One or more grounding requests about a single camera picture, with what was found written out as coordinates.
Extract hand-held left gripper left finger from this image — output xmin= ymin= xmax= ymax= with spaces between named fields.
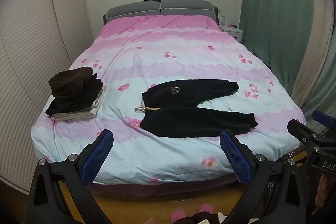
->
xmin=26 ymin=129 xmax=114 ymax=224

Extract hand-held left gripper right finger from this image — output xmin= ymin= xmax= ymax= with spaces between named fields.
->
xmin=219 ymin=130 xmax=314 ymax=224

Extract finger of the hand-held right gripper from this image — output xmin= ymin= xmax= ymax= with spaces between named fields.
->
xmin=287 ymin=119 xmax=319 ymax=147
xmin=312 ymin=110 xmax=336 ymax=132

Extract black pants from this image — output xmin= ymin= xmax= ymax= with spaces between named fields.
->
xmin=134 ymin=79 xmax=258 ymax=138

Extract person's right hand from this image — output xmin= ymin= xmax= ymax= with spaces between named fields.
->
xmin=316 ymin=175 xmax=333 ymax=208

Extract white folded garment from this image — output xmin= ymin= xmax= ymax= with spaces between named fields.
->
xmin=50 ymin=86 xmax=106 ymax=123

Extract black folded garments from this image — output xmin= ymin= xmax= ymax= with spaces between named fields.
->
xmin=45 ymin=73 xmax=104 ymax=117

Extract pink slipper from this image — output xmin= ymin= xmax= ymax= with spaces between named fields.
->
xmin=171 ymin=210 xmax=186 ymax=224
xmin=197 ymin=204 xmax=214 ymax=214

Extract beige curtain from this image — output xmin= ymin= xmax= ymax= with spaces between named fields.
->
xmin=290 ymin=0 xmax=336 ymax=120

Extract brown folded garment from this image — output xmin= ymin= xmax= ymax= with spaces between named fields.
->
xmin=49 ymin=67 xmax=94 ymax=100

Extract green curtain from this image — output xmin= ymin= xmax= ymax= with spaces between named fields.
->
xmin=240 ymin=0 xmax=315 ymax=96

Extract bed with pink floral cover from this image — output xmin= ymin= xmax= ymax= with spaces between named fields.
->
xmin=30 ymin=14 xmax=306 ymax=185

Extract white nightstand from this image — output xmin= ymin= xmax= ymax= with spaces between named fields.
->
xmin=219 ymin=23 xmax=243 ymax=42

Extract white louvered wardrobe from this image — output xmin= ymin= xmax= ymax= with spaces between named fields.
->
xmin=0 ymin=0 xmax=94 ymax=193

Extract grey padded headboard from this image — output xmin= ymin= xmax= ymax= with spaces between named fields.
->
xmin=103 ymin=0 xmax=219 ymax=26

